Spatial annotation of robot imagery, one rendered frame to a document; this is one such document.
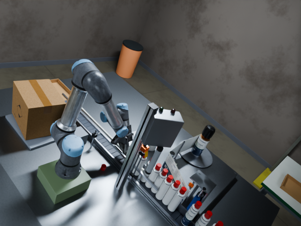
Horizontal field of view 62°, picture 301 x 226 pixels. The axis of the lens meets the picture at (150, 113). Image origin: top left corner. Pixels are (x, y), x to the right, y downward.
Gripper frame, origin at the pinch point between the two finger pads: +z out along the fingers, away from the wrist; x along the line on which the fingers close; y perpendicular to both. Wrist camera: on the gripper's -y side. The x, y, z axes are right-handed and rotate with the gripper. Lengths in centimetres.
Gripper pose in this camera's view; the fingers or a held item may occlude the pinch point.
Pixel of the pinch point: (124, 154)
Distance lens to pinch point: 178.1
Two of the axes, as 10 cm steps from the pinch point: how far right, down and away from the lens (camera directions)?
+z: 0.6, 9.6, 2.6
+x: -7.7, -1.2, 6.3
